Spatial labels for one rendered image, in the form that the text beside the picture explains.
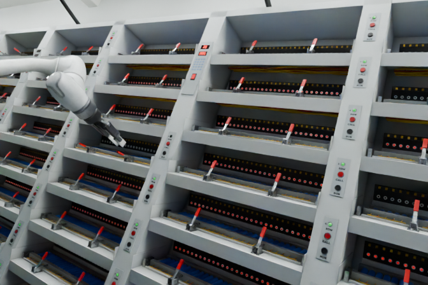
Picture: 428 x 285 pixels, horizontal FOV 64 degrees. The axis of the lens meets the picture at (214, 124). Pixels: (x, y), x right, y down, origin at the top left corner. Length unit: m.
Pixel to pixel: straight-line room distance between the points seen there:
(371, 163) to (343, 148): 0.09
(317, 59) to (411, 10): 0.37
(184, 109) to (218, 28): 0.43
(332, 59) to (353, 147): 0.36
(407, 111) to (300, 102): 0.34
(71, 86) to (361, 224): 1.11
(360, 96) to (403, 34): 0.43
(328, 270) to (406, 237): 0.22
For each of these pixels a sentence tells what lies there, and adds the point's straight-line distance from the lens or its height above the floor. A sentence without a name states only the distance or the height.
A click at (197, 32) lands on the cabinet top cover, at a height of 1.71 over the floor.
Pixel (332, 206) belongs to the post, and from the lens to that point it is 1.11.
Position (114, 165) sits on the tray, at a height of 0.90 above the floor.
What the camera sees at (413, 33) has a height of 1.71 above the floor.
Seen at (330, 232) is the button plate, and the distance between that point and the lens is 1.09.
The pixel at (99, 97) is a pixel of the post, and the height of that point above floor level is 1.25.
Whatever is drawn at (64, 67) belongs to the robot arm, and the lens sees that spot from 1.54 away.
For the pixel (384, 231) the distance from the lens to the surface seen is 1.08.
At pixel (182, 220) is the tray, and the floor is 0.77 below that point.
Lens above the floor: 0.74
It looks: 18 degrees up
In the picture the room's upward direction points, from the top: 19 degrees clockwise
